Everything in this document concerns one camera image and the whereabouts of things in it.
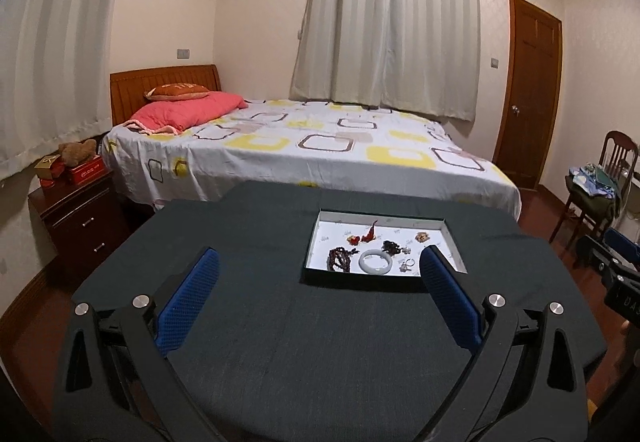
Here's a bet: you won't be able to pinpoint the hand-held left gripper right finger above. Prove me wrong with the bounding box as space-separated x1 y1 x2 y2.
419 244 587 442

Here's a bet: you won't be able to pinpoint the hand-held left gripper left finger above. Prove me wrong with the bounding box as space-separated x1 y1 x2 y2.
52 247 222 442

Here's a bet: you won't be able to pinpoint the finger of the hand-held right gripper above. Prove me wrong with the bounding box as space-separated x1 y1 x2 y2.
601 227 640 270
574 235 628 280

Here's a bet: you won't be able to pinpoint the white jade bangle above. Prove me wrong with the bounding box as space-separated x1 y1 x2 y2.
358 249 395 277

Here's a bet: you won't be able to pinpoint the green jewelry box tray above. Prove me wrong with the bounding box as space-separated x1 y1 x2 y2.
299 209 469 294

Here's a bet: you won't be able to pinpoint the dark red bead necklace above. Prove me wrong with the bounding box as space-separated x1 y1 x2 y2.
327 246 360 274

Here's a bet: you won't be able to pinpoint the pile of clothes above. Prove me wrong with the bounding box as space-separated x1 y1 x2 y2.
565 163 622 223

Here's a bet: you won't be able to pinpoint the wooden chair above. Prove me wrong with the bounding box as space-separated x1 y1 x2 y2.
549 130 640 244

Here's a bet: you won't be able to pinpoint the dark grey tablecloth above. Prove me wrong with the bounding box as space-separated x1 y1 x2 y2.
70 179 609 442

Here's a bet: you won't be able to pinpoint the dark wooden nightstand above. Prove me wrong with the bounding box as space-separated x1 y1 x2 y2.
27 169 132 273

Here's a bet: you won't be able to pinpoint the red box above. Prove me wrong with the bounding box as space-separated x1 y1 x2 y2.
67 158 107 186

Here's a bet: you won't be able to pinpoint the wooden door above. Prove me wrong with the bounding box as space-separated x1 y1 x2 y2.
492 0 564 190

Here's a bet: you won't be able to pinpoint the pink blanket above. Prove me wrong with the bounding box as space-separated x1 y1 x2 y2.
122 90 249 135

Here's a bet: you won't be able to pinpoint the brown teddy bear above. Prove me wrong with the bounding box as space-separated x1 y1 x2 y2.
57 139 98 168

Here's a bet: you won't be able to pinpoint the gold box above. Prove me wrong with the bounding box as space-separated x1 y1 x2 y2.
33 155 62 180

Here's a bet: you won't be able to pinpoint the bed with patterned sheet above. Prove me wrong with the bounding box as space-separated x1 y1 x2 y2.
97 97 523 223

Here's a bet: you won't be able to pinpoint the orange cushion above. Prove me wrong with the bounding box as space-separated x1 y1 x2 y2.
144 83 211 102

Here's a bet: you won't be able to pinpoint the wooden headboard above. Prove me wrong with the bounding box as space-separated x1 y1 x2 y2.
109 64 222 128

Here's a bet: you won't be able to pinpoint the white window curtain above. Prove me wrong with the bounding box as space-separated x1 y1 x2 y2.
291 0 483 124

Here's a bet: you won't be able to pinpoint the white side curtain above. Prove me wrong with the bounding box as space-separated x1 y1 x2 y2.
0 0 122 183

